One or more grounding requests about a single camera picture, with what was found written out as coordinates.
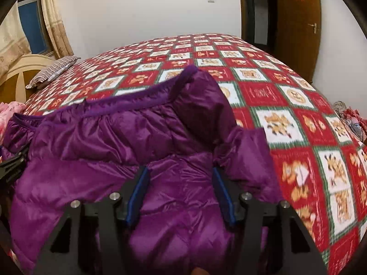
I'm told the person's hand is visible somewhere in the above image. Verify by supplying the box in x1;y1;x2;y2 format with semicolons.
191;267;210;275

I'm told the pink floral folded blanket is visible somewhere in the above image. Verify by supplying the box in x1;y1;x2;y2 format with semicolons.
0;101;26;143

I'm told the dark door frame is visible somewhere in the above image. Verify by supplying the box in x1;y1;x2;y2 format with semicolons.
240;0;278;53

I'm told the beige curtain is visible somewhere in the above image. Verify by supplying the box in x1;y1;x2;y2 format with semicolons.
40;0;73;58
0;1;32;76

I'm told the clothes pile on floor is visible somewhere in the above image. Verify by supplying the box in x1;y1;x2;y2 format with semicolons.
332;101;366;145

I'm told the beige right curtain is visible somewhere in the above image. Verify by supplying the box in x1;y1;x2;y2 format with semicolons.
40;0;73;58

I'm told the purple hooded down jacket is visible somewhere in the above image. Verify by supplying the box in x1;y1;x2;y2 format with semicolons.
3;66;282;274

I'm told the silver door handle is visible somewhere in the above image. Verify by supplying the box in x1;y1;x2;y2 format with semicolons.
308;23;317;34

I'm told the dark window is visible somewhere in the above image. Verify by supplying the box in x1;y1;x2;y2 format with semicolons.
18;0;50;54

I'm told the cream wooden headboard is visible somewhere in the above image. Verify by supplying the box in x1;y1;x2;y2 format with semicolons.
0;54;55;103

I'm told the red patterned bed cover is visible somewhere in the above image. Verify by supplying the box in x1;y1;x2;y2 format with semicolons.
24;33;366;274

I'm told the striped grey pillow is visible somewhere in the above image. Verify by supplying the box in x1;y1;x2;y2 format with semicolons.
25;56;80;89

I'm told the brown wooden door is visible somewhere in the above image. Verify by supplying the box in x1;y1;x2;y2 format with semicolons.
275;0;322;83

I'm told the beige left curtain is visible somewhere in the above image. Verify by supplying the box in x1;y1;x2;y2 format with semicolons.
0;1;32;76

